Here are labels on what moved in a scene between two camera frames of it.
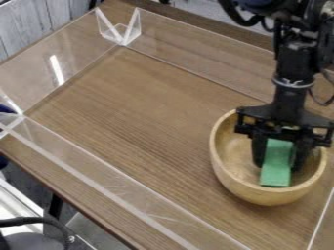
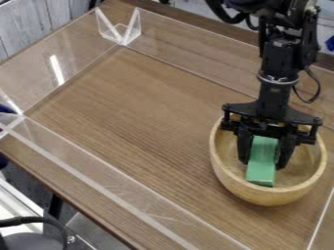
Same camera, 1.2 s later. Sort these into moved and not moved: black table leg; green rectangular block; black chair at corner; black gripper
Moved: green rectangular block; black gripper
Not moved: black chair at corner; black table leg
